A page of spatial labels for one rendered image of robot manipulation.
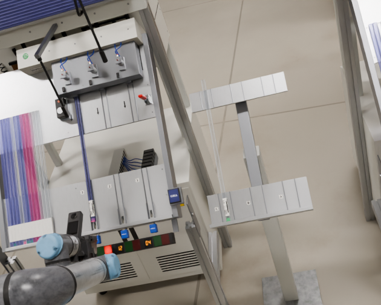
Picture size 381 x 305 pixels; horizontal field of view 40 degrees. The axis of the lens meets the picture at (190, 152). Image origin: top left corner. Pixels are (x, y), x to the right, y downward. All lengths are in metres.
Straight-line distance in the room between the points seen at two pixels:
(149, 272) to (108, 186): 0.72
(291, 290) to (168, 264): 0.58
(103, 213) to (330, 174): 1.45
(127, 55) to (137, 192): 0.51
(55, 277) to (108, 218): 0.75
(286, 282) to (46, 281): 1.32
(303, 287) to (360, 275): 0.26
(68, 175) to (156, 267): 0.60
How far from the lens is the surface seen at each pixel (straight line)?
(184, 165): 2.29
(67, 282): 1.28
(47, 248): 1.63
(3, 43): 2.19
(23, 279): 1.24
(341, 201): 2.83
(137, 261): 2.53
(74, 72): 2.07
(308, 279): 2.50
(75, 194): 2.04
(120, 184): 1.97
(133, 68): 1.99
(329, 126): 3.37
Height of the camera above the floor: 1.92
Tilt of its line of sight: 34 degrees down
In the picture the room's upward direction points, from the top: 20 degrees counter-clockwise
